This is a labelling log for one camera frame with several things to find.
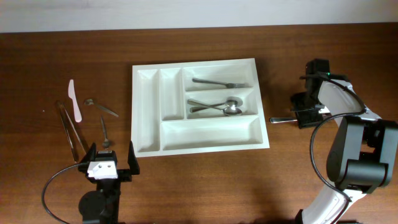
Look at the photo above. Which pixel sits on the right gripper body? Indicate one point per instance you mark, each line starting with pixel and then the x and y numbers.
pixel 306 112

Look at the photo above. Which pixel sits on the white plastic cutlery tray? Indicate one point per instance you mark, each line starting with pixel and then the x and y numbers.
pixel 162 124

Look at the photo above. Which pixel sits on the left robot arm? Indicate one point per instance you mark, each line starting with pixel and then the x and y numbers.
pixel 102 204

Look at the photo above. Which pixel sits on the horizontal metal fork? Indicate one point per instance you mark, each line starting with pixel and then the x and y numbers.
pixel 282 120

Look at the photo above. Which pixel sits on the large metal spoon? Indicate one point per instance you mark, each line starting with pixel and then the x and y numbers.
pixel 227 111
pixel 231 101

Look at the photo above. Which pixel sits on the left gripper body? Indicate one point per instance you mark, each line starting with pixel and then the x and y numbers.
pixel 122 175

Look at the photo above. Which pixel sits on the pink plastic knife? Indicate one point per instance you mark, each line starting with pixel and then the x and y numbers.
pixel 72 96

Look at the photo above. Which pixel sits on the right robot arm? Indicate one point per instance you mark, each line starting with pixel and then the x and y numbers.
pixel 362 156

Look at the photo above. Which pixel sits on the small teaspoon lower left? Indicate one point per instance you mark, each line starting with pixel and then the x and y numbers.
pixel 106 143

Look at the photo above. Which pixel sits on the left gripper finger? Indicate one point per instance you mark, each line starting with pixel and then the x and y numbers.
pixel 90 155
pixel 132 160

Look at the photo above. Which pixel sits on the small teaspoon upper left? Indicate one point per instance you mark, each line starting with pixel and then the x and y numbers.
pixel 91 101

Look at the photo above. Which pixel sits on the metal tongs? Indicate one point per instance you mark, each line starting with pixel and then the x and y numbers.
pixel 71 132

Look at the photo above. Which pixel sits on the small teaspoon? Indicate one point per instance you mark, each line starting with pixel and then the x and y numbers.
pixel 106 143
pixel 91 101

